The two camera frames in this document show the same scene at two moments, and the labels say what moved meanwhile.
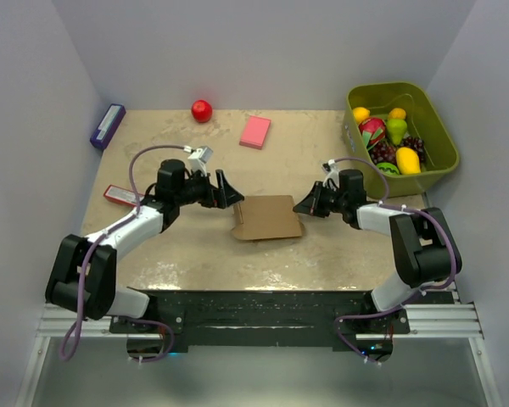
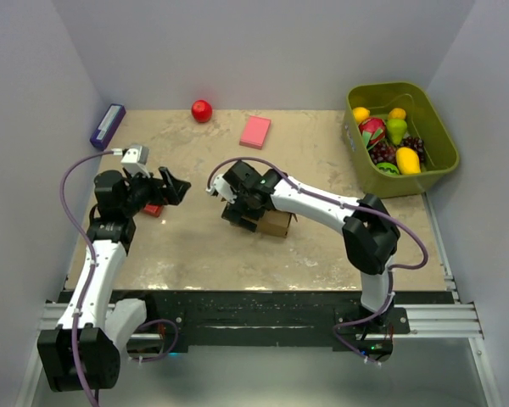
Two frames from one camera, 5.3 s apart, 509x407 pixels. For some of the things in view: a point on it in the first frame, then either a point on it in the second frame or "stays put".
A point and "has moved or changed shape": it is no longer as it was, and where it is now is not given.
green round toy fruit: x=388 y=168 stays put
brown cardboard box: x=265 y=216 has moved or changed shape
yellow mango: x=407 y=161 stays put
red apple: x=202 y=111 stays put
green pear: x=397 y=128 stays put
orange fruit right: x=397 y=113 stays put
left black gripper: x=226 y=194 to x=176 y=187
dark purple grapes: x=383 y=152 stays put
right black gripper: x=309 y=205 to x=235 y=211
